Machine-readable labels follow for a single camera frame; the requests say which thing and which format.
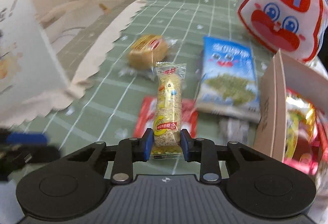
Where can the sesame rice bar packet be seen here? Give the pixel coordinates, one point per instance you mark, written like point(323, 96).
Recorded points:
point(169, 97)

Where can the red yellow noodle snack packet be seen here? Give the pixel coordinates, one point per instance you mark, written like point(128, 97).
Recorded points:
point(306, 134)

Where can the round pastry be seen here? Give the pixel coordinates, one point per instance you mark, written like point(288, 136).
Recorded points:
point(143, 55)

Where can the white mesh food cover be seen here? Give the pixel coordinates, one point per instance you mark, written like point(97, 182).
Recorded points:
point(50, 48)

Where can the pink cardboard box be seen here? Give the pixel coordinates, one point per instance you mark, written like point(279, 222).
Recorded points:
point(282, 74)

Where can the blue seaweed snack bag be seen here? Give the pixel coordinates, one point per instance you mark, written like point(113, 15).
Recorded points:
point(228, 84)

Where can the silver grey snack packet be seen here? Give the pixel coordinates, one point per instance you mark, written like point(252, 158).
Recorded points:
point(233, 129)

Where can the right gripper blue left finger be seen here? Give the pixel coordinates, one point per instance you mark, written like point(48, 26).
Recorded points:
point(142, 147)

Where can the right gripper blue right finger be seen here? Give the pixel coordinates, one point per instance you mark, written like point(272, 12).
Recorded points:
point(188, 146)

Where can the red white rabbit plush bag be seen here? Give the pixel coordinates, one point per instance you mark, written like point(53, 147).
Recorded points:
point(295, 27)

